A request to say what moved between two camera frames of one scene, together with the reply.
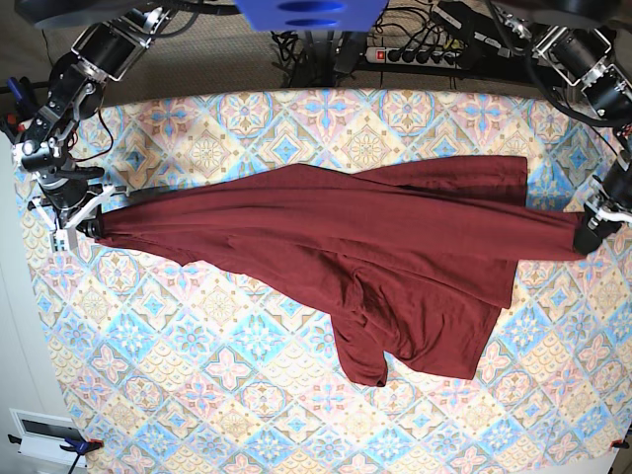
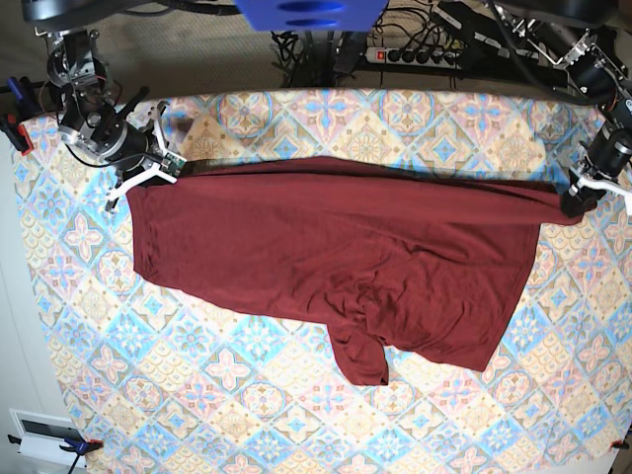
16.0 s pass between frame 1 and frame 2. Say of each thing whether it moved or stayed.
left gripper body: moved
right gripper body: moved
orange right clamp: stayed
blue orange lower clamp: stayed
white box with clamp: stayed
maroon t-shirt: moved
